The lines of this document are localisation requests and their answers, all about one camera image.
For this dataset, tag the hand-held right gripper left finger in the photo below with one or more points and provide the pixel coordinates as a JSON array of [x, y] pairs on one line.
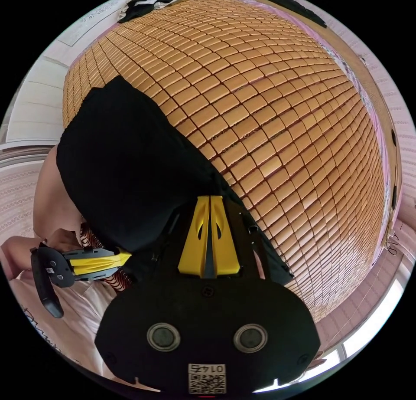
[[195, 243]]

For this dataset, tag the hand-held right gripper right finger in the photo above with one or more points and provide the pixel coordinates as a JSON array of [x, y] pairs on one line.
[[226, 247]]

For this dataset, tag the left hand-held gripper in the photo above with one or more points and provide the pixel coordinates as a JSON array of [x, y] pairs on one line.
[[58, 271]]

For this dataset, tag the black long pants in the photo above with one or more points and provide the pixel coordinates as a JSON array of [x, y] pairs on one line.
[[130, 162]]

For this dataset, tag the person's left forearm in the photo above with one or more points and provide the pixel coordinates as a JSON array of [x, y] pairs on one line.
[[55, 204]]

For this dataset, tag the person's left hand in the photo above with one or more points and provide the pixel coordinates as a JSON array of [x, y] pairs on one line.
[[63, 239]]

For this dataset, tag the person's right hand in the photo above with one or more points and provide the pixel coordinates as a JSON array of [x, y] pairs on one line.
[[319, 365]]

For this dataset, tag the bed with woven bamboo mat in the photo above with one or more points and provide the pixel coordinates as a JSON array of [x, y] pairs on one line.
[[276, 130]]

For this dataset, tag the pile of clothes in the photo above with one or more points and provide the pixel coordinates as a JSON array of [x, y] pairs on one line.
[[139, 8]]

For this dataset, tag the black folded garment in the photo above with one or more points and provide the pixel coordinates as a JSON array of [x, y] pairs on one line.
[[292, 8]]

